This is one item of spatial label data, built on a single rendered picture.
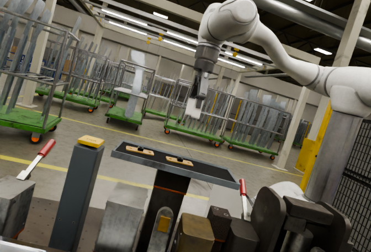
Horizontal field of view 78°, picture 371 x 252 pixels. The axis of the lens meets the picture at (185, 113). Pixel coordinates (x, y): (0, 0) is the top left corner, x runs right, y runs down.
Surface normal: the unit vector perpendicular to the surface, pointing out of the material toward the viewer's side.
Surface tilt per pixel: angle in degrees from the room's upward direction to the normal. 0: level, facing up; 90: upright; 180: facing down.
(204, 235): 0
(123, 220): 90
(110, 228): 90
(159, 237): 78
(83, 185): 90
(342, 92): 100
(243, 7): 87
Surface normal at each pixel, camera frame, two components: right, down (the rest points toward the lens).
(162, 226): 0.11, -0.11
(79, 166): 0.05, 0.10
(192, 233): 0.28, -0.96
